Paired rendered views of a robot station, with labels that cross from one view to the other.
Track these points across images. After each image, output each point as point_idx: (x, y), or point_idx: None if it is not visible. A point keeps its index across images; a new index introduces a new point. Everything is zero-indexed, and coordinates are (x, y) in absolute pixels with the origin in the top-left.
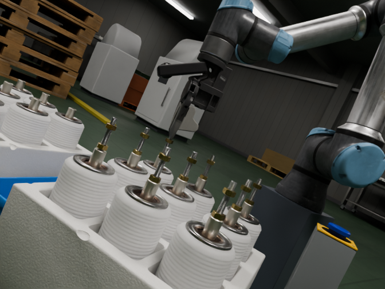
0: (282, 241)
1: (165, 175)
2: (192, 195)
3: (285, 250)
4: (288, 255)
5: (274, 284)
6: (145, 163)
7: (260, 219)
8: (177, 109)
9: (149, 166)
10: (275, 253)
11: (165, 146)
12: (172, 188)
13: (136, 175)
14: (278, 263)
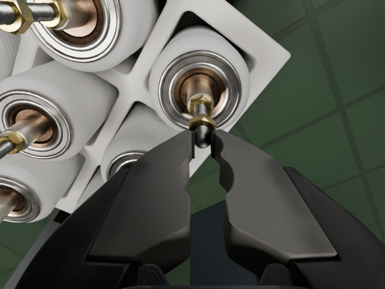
0: (204, 280)
1: (160, 114)
2: (101, 161)
3: (196, 275)
4: (191, 274)
5: (191, 238)
6: (177, 56)
7: (246, 274)
8: (225, 202)
9: (164, 69)
10: (204, 261)
11: (197, 113)
12: (48, 118)
13: (29, 31)
14: (196, 257)
